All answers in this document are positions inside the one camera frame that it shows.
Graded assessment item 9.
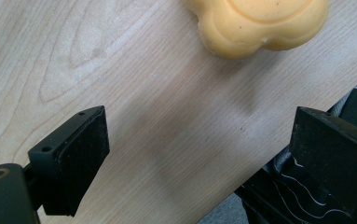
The dark patterned clothing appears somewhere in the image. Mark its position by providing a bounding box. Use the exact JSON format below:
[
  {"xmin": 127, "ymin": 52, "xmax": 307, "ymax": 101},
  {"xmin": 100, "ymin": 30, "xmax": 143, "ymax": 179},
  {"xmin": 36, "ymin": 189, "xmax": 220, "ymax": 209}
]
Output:
[{"xmin": 234, "ymin": 70, "xmax": 357, "ymax": 224}]

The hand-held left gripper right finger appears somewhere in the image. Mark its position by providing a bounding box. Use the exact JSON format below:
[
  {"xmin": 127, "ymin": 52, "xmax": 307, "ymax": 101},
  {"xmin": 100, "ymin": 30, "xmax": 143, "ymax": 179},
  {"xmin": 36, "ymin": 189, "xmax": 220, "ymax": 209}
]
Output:
[{"xmin": 289, "ymin": 105, "xmax": 357, "ymax": 222}]

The yellow flower-shaped soft toy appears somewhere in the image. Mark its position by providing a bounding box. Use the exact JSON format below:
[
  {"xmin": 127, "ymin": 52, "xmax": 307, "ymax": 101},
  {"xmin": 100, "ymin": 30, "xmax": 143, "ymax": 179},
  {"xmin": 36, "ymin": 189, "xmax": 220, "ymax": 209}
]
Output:
[{"xmin": 184, "ymin": 0, "xmax": 330, "ymax": 60}]

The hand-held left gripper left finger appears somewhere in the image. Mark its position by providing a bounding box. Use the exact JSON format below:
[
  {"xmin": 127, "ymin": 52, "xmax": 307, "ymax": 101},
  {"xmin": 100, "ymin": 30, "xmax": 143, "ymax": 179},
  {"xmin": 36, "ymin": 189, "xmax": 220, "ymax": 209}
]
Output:
[{"xmin": 27, "ymin": 105, "xmax": 111, "ymax": 217}]

